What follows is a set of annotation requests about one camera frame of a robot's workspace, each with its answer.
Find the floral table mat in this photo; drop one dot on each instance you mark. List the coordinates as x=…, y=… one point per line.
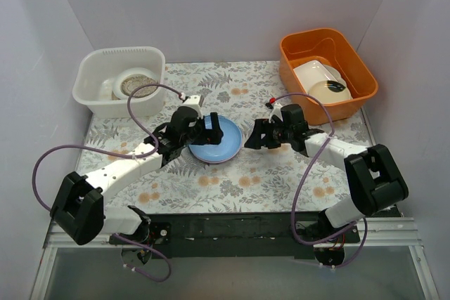
x=253, y=181

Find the speckled ceramic saucer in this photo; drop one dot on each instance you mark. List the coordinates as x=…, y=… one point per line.
x=144, y=85

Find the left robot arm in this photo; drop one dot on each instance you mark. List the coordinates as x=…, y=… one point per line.
x=80, y=205

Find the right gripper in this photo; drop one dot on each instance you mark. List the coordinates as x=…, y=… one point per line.
x=268, y=135

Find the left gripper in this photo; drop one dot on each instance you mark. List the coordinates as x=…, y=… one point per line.
x=204, y=131

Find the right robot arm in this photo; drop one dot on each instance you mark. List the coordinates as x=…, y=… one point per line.
x=374, y=180

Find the pink plate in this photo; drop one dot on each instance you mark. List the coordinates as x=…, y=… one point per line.
x=208, y=161

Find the blue round plate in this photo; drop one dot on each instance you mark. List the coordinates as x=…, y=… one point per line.
x=230, y=144

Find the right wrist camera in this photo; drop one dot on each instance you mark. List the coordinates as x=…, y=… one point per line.
x=275, y=111

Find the white scalloped bowl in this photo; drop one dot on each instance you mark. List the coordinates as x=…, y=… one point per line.
x=116, y=95

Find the orange plastic bin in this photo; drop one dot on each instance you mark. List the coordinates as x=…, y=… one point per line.
x=324, y=54

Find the white rectangular dish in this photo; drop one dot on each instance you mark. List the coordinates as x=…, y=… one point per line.
x=314, y=71

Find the cream plate with black mark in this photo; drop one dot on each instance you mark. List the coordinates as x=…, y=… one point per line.
x=330, y=92

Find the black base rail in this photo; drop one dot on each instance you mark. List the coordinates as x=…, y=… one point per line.
x=224, y=235

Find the white plastic bin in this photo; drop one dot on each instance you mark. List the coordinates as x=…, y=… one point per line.
x=99, y=70

